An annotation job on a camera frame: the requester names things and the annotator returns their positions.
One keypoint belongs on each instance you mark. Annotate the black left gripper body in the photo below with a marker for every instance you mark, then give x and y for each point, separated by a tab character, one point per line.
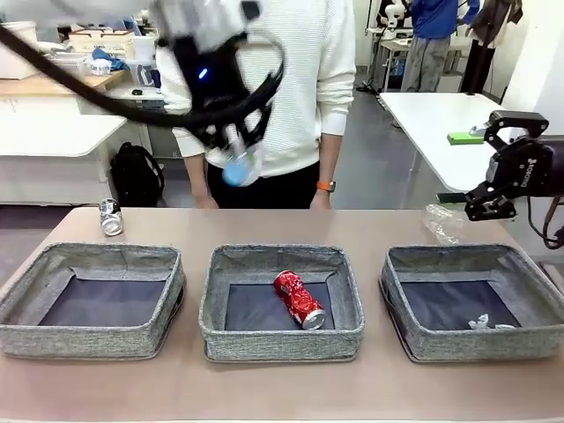
211	88

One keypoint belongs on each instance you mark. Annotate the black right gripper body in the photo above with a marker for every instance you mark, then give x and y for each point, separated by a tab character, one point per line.
533	167

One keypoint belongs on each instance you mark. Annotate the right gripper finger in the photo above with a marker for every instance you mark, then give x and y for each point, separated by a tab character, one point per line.
520	120
489	205

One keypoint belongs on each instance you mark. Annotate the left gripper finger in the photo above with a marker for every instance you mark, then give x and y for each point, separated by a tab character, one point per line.
255	125
213	136

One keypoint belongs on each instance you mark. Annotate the clear plastic water bottle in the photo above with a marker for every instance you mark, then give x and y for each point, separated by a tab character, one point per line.
240	172

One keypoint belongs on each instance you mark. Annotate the crushed silver can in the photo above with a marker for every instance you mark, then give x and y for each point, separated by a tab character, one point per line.
110	218

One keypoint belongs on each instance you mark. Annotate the crushed red soda can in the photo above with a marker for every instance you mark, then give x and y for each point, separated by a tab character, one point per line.
299	299

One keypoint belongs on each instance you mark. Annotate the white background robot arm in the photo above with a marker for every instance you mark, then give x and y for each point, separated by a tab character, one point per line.
390	13

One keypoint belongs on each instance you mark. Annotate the person's right forearm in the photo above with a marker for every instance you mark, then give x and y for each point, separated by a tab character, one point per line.
196	176

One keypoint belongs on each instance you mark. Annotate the person's left forearm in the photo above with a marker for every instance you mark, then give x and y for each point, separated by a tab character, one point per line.
330	154

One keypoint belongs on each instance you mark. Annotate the person's right hand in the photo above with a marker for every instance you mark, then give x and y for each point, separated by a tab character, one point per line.
205	202

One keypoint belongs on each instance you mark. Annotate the person's left hand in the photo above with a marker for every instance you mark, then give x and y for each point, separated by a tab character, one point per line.
321	202

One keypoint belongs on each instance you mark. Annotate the white shelf desk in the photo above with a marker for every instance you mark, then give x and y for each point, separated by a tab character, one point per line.
152	93

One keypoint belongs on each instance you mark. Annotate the person in dark clothes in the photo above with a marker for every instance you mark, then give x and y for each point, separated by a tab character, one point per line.
478	57

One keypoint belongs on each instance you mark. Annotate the person in white sweater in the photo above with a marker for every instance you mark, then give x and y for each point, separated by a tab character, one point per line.
308	66

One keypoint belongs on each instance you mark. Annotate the black backpack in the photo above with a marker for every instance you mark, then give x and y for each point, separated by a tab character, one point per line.
136	176

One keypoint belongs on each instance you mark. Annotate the orange wrist watch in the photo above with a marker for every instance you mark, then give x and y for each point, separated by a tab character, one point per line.
325	186

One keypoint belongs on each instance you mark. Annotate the blue cloth bag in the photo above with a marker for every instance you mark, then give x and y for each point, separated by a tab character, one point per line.
112	59

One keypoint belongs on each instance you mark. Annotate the cream cardboard box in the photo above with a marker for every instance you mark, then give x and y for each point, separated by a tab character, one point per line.
101	44

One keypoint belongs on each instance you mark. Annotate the person in blue jacket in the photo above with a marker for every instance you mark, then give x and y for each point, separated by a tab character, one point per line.
434	17

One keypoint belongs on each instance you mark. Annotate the clear plastic bin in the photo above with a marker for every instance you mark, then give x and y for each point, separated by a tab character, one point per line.
75	61

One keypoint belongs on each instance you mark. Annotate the grey fabric basket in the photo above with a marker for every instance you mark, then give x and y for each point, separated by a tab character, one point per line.
484	348
88	341
282	348

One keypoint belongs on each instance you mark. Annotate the white background workbench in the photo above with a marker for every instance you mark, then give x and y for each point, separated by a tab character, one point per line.
392	44

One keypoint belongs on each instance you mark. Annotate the low white desk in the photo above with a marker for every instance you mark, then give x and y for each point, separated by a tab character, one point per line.
44	136

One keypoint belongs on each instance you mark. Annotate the wooden top desk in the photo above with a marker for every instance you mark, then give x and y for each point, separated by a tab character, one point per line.
17	86

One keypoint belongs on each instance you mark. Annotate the white storage box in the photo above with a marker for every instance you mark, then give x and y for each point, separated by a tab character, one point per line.
11	66

